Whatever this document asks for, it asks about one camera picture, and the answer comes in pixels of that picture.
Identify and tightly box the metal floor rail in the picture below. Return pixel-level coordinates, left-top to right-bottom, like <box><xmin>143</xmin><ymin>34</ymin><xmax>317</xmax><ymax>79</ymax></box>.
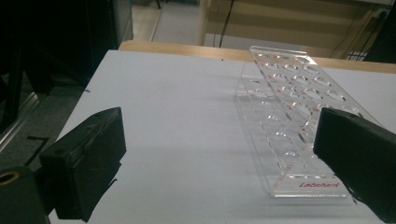
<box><xmin>0</xmin><ymin>91</ymin><xmax>43</xmax><ymax>153</ymax></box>

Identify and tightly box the black hanging cable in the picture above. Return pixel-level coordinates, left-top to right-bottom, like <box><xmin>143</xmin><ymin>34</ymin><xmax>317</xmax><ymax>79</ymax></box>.
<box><xmin>219</xmin><ymin>0</ymin><xmax>236</xmax><ymax>49</ymax></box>

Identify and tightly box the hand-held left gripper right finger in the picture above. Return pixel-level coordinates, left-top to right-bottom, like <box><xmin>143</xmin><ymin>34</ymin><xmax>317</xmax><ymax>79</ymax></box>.
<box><xmin>312</xmin><ymin>106</ymin><xmax>396</xmax><ymax>224</ymax></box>

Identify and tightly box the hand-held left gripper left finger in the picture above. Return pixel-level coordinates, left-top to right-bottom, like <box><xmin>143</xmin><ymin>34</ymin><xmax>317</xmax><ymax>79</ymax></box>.
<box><xmin>38</xmin><ymin>106</ymin><xmax>127</xmax><ymax>222</ymax></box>

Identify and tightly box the light wooden cabinet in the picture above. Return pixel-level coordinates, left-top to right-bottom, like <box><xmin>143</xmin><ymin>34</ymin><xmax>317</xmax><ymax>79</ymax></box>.
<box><xmin>195</xmin><ymin>0</ymin><xmax>396</xmax><ymax>61</ymax></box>

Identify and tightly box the dark cabinet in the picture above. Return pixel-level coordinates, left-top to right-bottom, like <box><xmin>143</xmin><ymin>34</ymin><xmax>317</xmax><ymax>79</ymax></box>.
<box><xmin>83</xmin><ymin>0</ymin><xmax>134</xmax><ymax>52</ymax></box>

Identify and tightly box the clear acrylic test tube rack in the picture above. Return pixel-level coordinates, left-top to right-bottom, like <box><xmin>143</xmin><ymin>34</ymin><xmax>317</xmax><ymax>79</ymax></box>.
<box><xmin>234</xmin><ymin>45</ymin><xmax>382</xmax><ymax>199</ymax></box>

